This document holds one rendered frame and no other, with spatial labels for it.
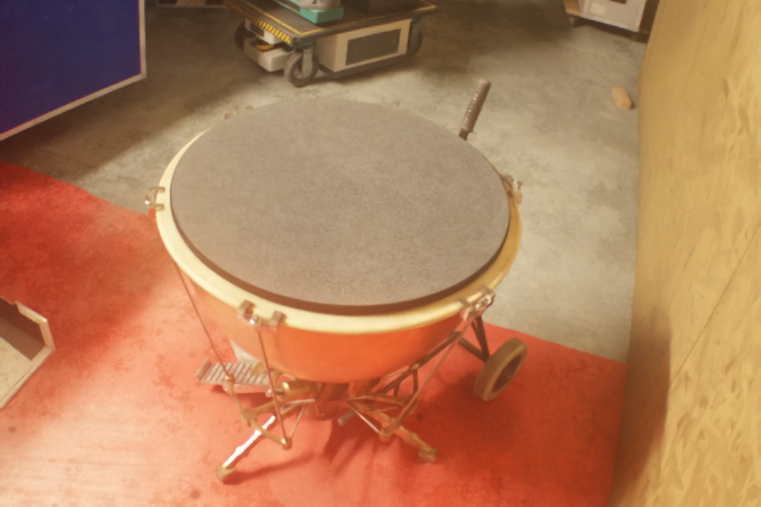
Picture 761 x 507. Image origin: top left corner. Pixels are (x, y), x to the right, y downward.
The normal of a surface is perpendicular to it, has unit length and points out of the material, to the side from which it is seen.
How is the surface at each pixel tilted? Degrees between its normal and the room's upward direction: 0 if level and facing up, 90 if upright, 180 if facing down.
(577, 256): 0
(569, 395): 0
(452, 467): 0
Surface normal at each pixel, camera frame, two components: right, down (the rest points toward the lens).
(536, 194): 0.11, -0.77
